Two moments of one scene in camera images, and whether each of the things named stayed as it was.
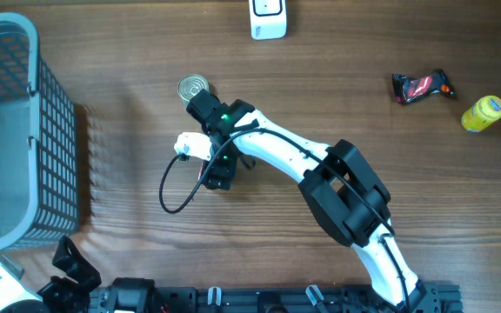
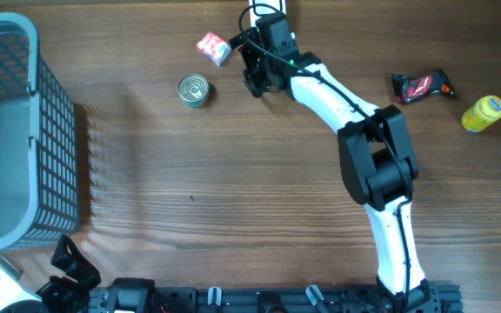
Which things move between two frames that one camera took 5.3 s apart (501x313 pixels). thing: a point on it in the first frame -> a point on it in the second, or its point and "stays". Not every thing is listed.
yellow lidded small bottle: x=483 y=114 stays
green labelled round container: x=190 y=84 stays
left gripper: x=74 y=298 stays
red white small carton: x=200 y=175 -> x=215 y=47
